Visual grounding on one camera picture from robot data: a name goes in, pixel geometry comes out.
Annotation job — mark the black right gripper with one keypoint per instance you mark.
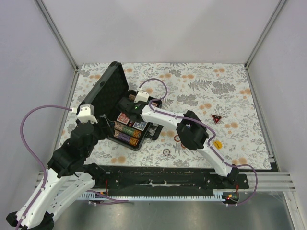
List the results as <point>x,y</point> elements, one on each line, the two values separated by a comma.
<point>133,101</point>

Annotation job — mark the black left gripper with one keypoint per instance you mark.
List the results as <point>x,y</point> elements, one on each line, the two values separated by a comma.
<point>107,131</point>

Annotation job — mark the red playing card deck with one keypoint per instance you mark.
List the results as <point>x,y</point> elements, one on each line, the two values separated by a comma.
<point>122,118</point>

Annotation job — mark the blue playing card deck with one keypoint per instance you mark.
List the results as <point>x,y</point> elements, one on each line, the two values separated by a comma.
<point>140,125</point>

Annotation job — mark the black poker set case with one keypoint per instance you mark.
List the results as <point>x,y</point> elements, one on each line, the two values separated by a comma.
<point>107,92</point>

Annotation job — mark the black triangular all-in button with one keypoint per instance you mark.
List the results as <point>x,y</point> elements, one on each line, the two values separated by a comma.
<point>216,118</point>

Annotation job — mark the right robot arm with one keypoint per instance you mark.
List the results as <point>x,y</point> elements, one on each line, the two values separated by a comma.
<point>191,131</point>

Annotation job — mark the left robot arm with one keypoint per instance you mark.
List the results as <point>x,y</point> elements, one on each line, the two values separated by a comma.
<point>46,204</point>

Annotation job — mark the bottom poker chip row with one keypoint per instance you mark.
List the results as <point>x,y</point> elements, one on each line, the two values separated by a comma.
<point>126,138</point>

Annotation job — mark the loose poker chip near front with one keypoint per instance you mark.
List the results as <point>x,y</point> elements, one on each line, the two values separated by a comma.
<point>166,152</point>

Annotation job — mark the floral patterned table mat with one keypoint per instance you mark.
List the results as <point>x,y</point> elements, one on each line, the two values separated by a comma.
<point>205,89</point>

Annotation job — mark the yellow big blind button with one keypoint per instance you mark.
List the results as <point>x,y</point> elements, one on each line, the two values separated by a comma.
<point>218,144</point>

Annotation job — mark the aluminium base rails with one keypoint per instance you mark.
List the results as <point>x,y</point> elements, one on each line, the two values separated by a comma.
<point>268,182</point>

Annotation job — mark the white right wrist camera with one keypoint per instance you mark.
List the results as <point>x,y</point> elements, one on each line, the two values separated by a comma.
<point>141,96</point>

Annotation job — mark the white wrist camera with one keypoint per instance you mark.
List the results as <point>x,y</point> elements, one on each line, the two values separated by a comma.
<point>141,96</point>
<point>85,114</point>

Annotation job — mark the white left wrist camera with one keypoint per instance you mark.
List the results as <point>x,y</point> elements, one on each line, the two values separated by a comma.
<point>85,114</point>

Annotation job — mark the white slotted cable duct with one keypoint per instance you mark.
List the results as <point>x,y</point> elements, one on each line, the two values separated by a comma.
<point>217,196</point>

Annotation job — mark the aluminium left frame post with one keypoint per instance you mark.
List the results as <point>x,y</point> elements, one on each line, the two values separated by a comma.
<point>55,31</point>

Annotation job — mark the aluminium frame post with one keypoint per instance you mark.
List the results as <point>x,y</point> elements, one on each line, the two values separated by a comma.
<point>55,31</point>
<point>275,14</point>

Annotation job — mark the aluminium right frame post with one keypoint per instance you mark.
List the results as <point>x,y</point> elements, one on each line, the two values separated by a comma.
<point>275,14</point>

